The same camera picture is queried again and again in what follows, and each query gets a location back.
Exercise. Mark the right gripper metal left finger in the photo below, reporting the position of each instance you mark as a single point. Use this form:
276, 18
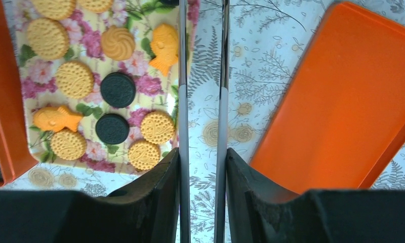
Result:
185, 235

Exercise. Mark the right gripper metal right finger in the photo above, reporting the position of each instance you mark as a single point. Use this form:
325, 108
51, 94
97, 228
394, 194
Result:
219, 234

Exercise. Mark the floral cookie tray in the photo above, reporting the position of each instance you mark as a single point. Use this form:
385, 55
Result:
154, 90

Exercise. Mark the orange fish shaped cookie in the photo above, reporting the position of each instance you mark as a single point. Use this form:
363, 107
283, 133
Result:
57, 118
164, 45

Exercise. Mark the round swirl butter cookie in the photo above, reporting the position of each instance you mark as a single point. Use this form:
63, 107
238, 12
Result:
118, 43

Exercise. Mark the orange compartment cookie box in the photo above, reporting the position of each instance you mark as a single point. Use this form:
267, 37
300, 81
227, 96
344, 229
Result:
15, 158

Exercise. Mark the round tan biscuit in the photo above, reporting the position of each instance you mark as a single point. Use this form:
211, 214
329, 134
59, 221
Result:
74, 79
157, 127
55, 9
68, 145
96, 6
48, 38
144, 155

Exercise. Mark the black sandwich cookie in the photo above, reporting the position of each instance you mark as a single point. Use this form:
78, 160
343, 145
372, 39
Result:
170, 2
112, 129
118, 90

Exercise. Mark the orange box lid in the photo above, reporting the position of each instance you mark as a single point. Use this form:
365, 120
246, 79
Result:
342, 119

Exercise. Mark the floral table mat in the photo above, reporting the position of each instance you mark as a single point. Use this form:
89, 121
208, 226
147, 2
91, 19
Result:
267, 41

